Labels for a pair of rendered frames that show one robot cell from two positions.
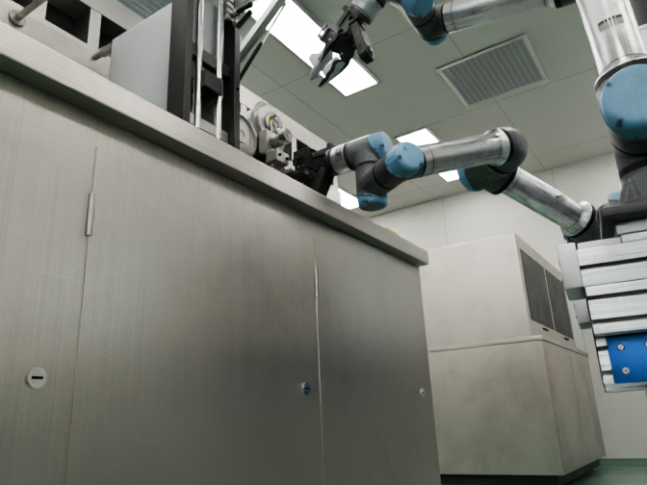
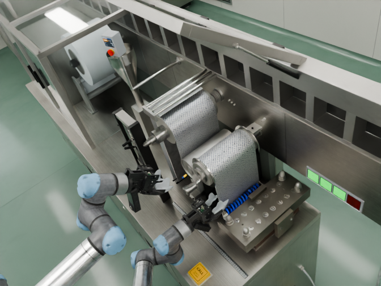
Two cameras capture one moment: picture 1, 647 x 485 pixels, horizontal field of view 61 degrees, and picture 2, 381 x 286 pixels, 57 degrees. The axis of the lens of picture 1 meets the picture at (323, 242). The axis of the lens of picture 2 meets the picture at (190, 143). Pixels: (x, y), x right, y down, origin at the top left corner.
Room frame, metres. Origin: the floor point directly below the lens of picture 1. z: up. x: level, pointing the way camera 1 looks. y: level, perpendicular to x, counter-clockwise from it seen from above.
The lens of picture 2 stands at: (1.84, -0.71, 2.36)
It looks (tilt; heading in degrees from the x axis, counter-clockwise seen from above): 44 degrees down; 120
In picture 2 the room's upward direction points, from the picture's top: 17 degrees counter-clockwise
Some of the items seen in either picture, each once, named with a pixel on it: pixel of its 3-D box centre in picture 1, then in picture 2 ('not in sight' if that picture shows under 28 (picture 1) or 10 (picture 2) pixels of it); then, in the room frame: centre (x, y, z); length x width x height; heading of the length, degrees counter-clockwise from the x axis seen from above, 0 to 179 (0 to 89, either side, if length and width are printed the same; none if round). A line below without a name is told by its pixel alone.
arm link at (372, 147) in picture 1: (369, 151); (168, 241); (1.26, -0.13, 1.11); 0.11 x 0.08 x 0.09; 57
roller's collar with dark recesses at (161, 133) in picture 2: not in sight; (160, 134); (1.14, 0.25, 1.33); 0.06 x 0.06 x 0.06; 57
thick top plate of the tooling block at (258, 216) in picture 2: not in sight; (266, 209); (1.60, 0.17, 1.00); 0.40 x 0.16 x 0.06; 57
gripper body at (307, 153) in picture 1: (317, 165); (197, 215); (1.35, 0.01, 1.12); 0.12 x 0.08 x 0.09; 57
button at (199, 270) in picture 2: not in sight; (199, 273); (1.37, -0.15, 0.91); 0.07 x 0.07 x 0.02; 57
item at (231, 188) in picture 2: not in sight; (238, 184); (1.48, 0.20, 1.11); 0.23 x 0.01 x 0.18; 57
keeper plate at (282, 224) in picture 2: not in sight; (284, 223); (1.69, 0.13, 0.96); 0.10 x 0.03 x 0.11; 57
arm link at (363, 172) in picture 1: (375, 184); (170, 253); (1.25, -0.13, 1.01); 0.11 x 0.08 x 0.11; 25
